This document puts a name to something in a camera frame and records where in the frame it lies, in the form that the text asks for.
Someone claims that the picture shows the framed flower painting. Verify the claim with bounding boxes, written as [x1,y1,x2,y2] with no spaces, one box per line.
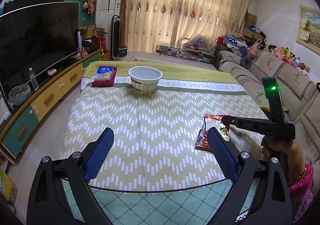
[296,5,320,54]

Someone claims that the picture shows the red tissue tray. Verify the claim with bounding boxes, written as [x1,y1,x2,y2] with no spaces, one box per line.
[92,66,117,87]

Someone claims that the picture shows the floral beige daybed cover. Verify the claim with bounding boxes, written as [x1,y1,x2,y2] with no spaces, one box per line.
[120,51,216,70]

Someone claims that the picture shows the patterned green yellow tablecloth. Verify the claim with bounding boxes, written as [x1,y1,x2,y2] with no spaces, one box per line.
[58,61,270,225]

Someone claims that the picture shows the beige sofa with covers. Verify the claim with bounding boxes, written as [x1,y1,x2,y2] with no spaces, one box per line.
[217,50,319,165]

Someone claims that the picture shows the white instant noodle bowl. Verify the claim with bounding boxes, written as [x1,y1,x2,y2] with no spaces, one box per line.
[128,66,163,93]

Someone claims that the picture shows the cream embroidered curtains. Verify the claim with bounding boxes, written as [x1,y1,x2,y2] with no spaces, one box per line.
[122,0,250,53]

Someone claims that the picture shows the clear water bottle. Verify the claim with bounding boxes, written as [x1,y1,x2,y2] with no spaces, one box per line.
[29,68,39,90]

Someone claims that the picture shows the glass low table with clutter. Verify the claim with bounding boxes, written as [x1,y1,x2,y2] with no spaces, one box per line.
[156,45,214,64]

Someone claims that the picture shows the person right hand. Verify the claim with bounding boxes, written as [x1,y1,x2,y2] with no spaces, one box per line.
[261,137,305,181]

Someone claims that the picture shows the white standing air conditioner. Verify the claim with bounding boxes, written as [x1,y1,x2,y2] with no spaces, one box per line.
[95,0,121,51]

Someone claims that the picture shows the yellow rimmed black trash bin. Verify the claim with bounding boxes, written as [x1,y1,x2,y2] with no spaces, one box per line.
[259,106,271,119]

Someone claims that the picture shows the glass ashtray bowl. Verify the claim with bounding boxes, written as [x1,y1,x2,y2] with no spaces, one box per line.
[9,83,31,106]

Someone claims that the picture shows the pile of plush toys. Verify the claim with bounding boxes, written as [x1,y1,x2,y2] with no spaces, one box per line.
[248,40,310,77]

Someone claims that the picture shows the blue tissue pack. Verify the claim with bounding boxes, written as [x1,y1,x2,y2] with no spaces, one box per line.
[94,66,114,81]

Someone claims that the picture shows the black tower fan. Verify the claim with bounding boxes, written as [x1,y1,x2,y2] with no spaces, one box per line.
[111,15,120,60]

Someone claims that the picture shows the large black television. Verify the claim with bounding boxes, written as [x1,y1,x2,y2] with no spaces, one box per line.
[1,2,79,96]

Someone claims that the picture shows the red snack wrapper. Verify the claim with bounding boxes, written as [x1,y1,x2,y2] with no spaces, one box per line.
[194,114,232,152]

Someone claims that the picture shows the green yellow tv cabinet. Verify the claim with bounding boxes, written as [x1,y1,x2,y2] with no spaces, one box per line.
[1,48,102,165]

